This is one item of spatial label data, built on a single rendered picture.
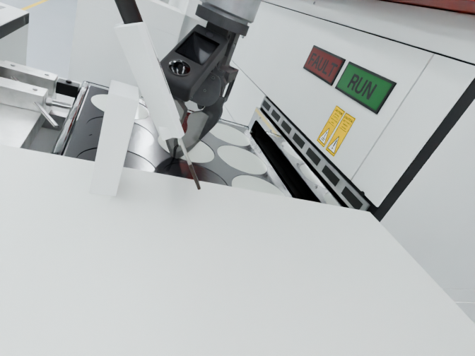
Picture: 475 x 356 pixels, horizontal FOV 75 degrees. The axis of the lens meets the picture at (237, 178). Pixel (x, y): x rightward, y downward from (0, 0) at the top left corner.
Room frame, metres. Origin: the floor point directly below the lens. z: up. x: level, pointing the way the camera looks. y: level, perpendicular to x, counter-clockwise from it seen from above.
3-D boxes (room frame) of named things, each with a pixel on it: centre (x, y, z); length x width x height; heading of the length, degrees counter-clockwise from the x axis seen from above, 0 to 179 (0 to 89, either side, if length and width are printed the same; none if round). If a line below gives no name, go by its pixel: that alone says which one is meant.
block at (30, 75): (0.48, 0.40, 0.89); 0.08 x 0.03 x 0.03; 118
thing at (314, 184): (0.59, -0.08, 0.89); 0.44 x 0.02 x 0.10; 28
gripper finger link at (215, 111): (0.42, 0.08, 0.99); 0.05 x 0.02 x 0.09; 88
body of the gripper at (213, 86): (0.45, 0.10, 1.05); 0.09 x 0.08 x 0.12; 178
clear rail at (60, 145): (0.40, 0.26, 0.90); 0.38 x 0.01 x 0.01; 28
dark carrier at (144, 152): (0.48, 0.10, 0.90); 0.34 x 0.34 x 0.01; 28
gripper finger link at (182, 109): (0.44, 0.12, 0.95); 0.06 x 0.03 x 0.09; 178
